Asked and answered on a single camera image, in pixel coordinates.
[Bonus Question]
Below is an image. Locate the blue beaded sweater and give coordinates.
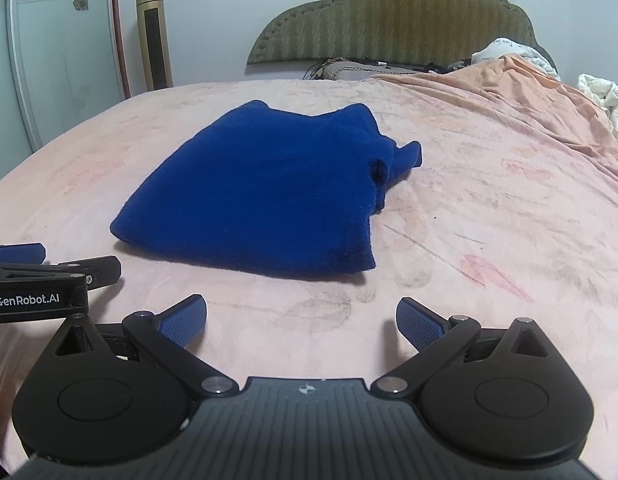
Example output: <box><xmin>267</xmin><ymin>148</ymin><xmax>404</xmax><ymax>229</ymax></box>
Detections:
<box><xmin>110</xmin><ymin>101</ymin><xmax>423</xmax><ymax>278</ymax></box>

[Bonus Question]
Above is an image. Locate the black clothes pile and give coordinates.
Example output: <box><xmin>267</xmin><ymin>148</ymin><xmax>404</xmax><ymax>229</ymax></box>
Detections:
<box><xmin>423</xmin><ymin>58</ymin><xmax>472</xmax><ymax>74</ymax></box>

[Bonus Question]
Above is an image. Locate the pink floral bed sheet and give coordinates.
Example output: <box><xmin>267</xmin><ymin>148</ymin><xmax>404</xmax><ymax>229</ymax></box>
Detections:
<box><xmin>0</xmin><ymin>58</ymin><xmax>618</xmax><ymax>479</ymax></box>

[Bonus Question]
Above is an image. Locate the glass wardrobe sliding door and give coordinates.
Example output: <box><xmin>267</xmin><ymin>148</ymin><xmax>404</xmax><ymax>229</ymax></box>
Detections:
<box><xmin>0</xmin><ymin>0</ymin><xmax>124</xmax><ymax>179</ymax></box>

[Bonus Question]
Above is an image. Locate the gold tower fan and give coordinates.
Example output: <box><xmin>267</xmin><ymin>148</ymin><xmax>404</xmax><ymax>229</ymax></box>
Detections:
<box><xmin>136</xmin><ymin>0</ymin><xmax>173</xmax><ymax>91</ymax></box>

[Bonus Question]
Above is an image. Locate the brown cardboard box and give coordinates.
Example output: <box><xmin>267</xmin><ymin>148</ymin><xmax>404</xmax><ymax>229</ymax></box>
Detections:
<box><xmin>313</xmin><ymin>58</ymin><xmax>423</xmax><ymax>80</ymax></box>

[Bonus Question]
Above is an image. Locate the white patterned pillow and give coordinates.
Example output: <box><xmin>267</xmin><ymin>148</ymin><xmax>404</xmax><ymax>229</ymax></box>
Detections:
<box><xmin>470</xmin><ymin>38</ymin><xmax>560</xmax><ymax>80</ymax></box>

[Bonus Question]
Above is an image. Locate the cream crumpled quilt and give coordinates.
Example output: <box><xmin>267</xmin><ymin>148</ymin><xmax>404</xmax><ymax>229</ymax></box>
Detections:
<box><xmin>577</xmin><ymin>74</ymin><xmax>618</xmax><ymax>140</ymax></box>

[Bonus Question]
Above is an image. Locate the olive upholstered headboard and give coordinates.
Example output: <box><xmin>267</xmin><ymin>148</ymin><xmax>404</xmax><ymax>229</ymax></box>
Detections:
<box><xmin>247</xmin><ymin>0</ymin><xmax>540</xmax><ymax>66</ymax></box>

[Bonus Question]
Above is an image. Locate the red door frame strip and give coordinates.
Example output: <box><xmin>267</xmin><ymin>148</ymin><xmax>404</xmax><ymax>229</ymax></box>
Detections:
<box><xmin>111</xmin><ymin>0</ymin><xmax>131</xmax><ymax>100</ymax></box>

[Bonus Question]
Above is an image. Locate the black cable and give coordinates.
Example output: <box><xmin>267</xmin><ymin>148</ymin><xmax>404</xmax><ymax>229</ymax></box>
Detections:
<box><xmin>301</xmin><ymin>58</ymin><xmax>341</xmax><ymax>82</ymax></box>

